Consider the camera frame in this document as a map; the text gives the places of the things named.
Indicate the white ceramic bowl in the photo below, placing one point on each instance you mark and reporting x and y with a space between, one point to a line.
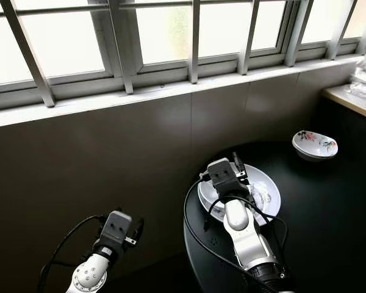
207 190

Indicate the large white floral plate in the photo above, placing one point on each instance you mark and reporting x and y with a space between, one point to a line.
267 207

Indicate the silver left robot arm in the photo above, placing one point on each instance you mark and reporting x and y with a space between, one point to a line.
91 278

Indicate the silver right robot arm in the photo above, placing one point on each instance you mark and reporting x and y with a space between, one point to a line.
253 244

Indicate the small white floral dish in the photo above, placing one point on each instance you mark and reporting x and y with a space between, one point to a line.
314 144

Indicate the black round table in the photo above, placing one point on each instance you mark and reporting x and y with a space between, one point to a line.
329 213

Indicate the white window sill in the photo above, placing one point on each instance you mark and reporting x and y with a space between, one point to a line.
146 96

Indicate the light wooden counter top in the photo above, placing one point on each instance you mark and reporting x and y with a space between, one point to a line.
351 101

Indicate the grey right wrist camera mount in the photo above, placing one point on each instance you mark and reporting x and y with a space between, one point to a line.
222 171

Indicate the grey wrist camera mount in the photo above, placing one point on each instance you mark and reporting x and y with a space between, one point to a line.
119 227
222 171

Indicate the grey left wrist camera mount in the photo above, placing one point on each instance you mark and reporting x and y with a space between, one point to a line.
119 227

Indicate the white barred window frame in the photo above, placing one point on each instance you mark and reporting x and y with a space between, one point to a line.
128 43

